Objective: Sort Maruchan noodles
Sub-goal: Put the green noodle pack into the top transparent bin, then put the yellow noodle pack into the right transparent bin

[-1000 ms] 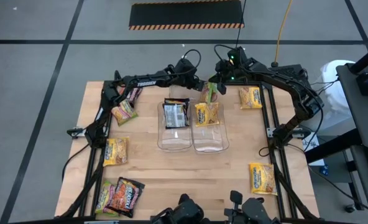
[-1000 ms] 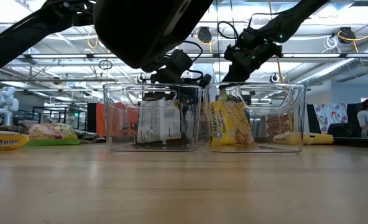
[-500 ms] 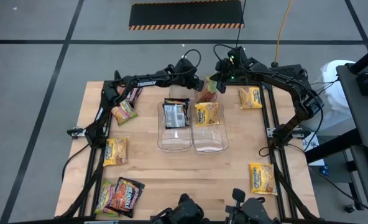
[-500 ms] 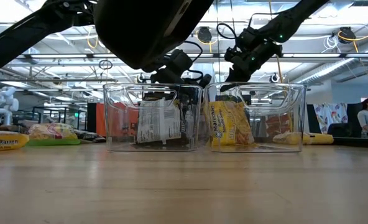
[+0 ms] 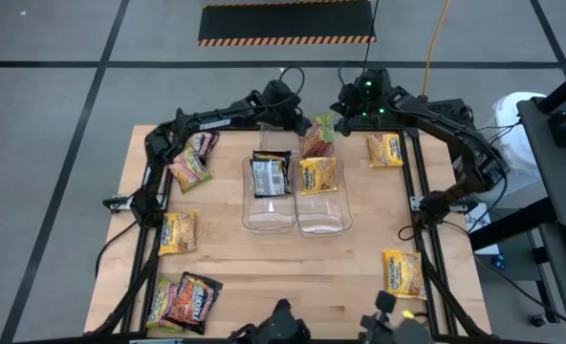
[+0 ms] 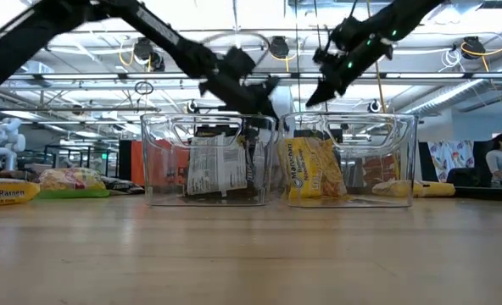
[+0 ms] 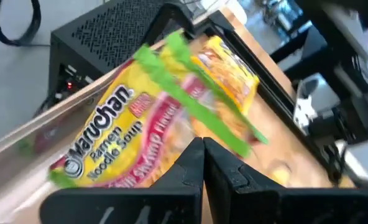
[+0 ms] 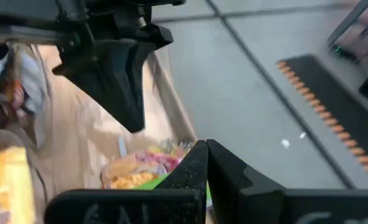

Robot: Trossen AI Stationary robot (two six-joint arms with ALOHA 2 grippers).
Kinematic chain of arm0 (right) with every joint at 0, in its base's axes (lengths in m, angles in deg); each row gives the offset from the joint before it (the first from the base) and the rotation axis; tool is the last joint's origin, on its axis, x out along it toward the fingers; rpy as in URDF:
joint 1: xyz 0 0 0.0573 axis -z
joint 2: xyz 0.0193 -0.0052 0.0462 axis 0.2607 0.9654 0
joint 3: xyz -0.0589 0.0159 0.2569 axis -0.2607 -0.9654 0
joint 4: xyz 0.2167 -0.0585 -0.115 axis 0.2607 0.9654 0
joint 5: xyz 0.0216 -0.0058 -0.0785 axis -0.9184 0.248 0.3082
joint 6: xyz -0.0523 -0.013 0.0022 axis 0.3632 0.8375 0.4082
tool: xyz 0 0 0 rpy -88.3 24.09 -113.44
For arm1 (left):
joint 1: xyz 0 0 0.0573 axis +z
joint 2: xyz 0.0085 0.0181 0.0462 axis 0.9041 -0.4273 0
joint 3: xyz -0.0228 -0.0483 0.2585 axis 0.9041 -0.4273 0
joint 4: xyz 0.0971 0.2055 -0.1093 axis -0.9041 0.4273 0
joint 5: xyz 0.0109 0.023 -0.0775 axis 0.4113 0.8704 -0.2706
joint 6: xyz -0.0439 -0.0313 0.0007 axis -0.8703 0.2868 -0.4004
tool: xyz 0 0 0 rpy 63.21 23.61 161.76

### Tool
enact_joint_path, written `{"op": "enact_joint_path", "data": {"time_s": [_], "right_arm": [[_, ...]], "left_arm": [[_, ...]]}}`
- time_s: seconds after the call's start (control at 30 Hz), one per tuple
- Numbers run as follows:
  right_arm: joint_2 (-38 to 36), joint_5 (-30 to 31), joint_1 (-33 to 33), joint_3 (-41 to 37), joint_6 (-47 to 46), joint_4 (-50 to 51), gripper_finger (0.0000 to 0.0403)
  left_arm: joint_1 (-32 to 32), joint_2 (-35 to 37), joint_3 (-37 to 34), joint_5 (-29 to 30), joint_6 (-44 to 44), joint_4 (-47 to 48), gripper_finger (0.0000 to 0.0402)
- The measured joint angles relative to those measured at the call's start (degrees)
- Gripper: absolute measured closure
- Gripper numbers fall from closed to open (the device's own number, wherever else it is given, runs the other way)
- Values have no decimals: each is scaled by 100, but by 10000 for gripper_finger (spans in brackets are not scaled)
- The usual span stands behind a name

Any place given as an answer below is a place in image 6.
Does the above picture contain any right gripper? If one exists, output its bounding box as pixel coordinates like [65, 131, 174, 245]
[304, 16, 394, 108]

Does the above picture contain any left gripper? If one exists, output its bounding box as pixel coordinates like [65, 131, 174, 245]
[198, 46, 281, 125]

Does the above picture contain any yellow chicken ramen packet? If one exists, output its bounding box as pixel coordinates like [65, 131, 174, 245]
[277, 136, 349, 201]
[0, 176, 41, 209]
[411, 180, 456, 199]

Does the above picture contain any orange green ramen packet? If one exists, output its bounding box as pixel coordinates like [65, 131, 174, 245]
[371, 179, 417, 198]
[37, 166, 111, 200]

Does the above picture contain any white pillar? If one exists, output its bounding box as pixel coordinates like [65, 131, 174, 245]
[271, 84, 297, 115]

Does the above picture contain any long ceiling light bar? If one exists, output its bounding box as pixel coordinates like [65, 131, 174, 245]
[4, 71, 502, 81]

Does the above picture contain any clear plastic bin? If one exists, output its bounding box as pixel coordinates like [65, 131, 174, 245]
[278, 111, 419, 209]
[139, 112, 277, 208]

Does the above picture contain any black ceiling-hung device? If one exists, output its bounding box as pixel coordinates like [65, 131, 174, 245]
[148, 50, 166, 73]

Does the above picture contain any floral cloth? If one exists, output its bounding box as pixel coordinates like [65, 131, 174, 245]
[427, 139, 476, 184]

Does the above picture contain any orange partition panel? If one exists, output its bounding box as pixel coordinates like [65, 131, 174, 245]
[130, 139, 191, 187]

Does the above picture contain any black office chair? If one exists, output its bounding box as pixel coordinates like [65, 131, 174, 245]
[445, 167, 482, 188]

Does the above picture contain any person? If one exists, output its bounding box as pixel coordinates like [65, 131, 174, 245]
[485, 132, 502, 181]

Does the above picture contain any white robot figure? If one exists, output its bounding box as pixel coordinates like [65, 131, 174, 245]
[0, 117, 26, 173]

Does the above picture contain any black ceiling cable reel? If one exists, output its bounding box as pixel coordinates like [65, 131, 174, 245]
[132, 36, 154, 61]
[268, 36, 290, 60]
[461, 36, 486, 61]

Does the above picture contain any yellow hanging cable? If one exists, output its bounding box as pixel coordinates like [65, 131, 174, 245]
[364, 0, 388, 114]

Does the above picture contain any black cable loop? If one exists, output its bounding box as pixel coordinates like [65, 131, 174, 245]
[134, 80, 154, 97]

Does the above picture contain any silver ventilation duct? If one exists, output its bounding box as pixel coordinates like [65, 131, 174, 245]
[399, 63, 502, 116]

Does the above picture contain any white coiled cable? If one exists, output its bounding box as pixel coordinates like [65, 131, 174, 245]
[439, 48, 463, 72]

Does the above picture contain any black aluminium table frame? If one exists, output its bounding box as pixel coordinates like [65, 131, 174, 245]
[411, 184, 502, 201]

